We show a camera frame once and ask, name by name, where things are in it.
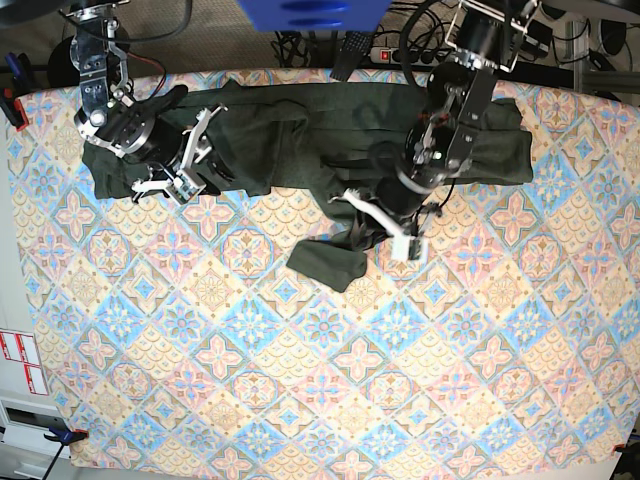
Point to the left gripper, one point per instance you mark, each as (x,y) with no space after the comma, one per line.
(399,208)

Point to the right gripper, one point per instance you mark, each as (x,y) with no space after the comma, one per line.
(170,156)

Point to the dark green long-sleeve shirt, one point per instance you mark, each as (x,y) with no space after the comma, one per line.
(308,136)

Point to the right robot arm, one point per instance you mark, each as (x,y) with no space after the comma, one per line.
(109,111)

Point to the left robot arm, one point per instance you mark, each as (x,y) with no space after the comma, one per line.
(485,38)

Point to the patterned tile tablecloth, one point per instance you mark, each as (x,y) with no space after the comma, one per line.
(180,341)

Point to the black round stool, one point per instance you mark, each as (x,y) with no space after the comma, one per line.
(61,72)

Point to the blue plastic box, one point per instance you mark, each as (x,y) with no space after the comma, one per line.
(315,15)

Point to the black remote keypad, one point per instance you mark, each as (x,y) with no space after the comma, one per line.
(355,46)

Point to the red white label stickers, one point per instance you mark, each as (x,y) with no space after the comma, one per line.
(20,355)

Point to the blue clamp bottom left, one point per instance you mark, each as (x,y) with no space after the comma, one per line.
(64,438)

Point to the white cabinet drawer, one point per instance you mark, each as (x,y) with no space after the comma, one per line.
(25,425)

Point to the orange clamp bottom right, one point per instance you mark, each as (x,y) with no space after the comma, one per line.
(623,448)

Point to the white power strip red switch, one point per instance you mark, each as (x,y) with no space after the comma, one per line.
(419,59)

